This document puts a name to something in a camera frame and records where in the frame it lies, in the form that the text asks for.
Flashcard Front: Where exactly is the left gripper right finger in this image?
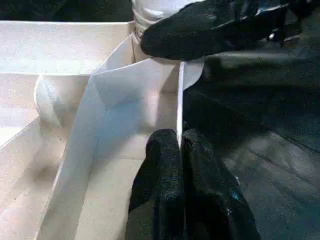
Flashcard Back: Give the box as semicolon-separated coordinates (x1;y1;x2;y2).
181;128;261;240

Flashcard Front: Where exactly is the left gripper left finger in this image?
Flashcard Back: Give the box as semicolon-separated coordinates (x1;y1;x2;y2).
124;128;186;240

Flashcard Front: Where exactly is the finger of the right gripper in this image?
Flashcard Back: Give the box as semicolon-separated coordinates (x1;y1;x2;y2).
139;0;288;62

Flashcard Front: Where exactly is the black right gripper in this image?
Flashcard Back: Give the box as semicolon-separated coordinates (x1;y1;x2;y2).
249;0;320;48

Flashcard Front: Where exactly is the white plastic table leg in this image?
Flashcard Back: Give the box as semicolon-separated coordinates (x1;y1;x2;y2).
131;0;198;36

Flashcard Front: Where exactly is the white plastic table top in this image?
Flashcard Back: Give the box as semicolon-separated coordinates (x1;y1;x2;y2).
0;20;206;240

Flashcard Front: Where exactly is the black mat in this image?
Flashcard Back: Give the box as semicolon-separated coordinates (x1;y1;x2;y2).
0;0;320;240

